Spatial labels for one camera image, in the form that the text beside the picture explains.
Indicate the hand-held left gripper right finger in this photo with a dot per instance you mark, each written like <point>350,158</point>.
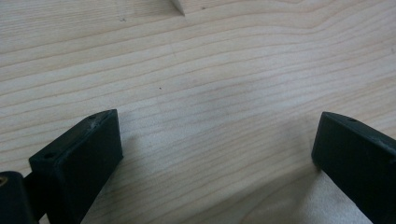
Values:
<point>358,161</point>

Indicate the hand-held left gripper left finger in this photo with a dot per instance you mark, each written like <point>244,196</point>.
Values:
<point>77,165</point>

